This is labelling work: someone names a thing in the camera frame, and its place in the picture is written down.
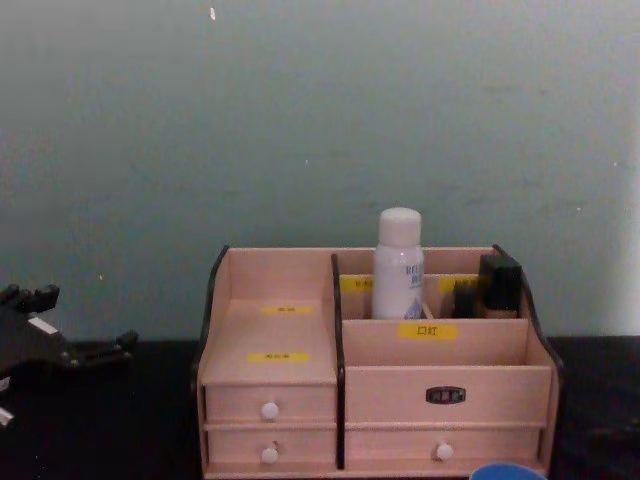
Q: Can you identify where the black capped foundation bottle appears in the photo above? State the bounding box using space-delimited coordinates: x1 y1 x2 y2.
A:
478 253 524 321

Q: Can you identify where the wide wooden drawer white knob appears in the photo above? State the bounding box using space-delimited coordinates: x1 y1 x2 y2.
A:
344 426 545 472

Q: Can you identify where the black table cloth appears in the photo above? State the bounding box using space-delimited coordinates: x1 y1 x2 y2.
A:
0 336 640 480

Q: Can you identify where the small black cosmetic jar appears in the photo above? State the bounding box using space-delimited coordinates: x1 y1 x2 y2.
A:
450 286 484 320

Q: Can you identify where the blue round lid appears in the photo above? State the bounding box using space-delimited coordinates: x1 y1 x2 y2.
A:
469 462 537 480

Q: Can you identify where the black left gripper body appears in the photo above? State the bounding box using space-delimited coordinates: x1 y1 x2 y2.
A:
0 310 77 387

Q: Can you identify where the pale wooden desk organizer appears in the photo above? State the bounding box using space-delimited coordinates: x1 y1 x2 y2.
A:
191 243 566 480

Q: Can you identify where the white plastic lotion bottle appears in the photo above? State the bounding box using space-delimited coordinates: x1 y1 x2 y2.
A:
370 206 428 322

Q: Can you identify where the small wooden drawer white knob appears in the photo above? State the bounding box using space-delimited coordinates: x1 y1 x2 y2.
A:
204 383 338 424
206 426 338 472

